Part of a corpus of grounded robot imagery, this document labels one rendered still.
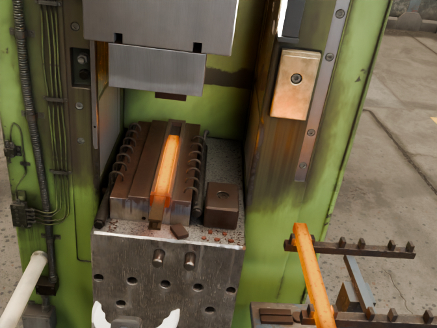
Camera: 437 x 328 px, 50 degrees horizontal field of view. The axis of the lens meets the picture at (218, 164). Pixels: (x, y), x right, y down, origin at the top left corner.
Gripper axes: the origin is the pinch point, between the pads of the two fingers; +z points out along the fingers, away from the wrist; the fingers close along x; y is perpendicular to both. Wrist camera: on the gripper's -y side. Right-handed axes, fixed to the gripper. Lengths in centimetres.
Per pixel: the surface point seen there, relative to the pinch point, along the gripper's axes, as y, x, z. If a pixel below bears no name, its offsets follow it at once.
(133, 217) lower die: 7.3, -6.6, 33.4
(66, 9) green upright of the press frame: -38, -25, 48
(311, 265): 0.7, 34.6, 15.2
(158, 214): -1.3, 0.5, 24.6
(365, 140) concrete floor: 100, 139, 276
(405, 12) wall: 74, 284, 655
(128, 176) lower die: 1.9, -9.8, 43.1
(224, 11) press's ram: -45, 10, 33
